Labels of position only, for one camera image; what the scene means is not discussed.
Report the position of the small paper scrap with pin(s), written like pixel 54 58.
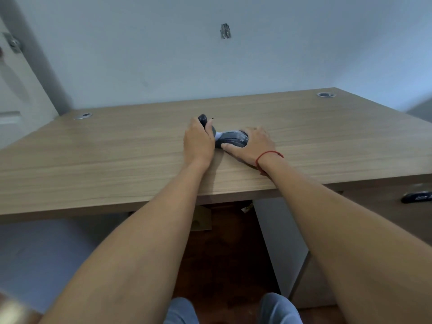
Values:
pixel 248 208

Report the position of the person's right leg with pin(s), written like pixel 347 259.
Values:
pixel 278 310

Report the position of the person's left hand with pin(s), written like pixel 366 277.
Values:
pixel 199 145

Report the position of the blurry beige object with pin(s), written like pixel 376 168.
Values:
pixel 13 308

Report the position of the dark grey handheld device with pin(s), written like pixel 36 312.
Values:
pixel 233 138

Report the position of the person's left leg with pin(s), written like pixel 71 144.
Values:
pixel 180 312

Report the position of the white door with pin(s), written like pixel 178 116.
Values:
pixel 23 94

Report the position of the wooden drawer cabinet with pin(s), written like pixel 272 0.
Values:
pixel 381 212

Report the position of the person's left thumb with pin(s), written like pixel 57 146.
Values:
pixel 210 127

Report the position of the person's left forearm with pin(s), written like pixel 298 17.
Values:
pixel 135 249

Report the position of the person's right forearm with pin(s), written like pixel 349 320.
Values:
pixel 337 239

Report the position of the person's leg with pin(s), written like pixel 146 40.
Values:
pixel 278 310
pixel 180 312

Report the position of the person's right thumb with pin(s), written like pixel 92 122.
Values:
pixel 231 150

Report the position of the person's right hand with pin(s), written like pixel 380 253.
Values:
pixel 258 146

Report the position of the silver metal door fitting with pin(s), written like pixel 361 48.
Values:
pixel 13 42

